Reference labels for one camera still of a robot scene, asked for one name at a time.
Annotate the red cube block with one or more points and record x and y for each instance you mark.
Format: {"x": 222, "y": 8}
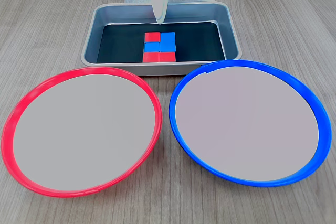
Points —
{"x": 151, "y": 57}
{"x": 152, "y": 37}
{"x": 167, "y": 57}

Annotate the silver metal tray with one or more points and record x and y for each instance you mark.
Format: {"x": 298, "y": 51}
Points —
{"x": 118, "y": 14}

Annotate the black tray liner mat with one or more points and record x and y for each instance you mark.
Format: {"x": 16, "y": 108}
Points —
{"x": 123, "y": 43}

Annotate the blue-rimmed white dish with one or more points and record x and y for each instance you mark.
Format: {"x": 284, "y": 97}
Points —
{"x": 246, "y": 124}

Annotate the red-rimmed white dish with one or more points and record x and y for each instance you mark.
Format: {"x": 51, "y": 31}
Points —
{"x": 78, "y": 129}

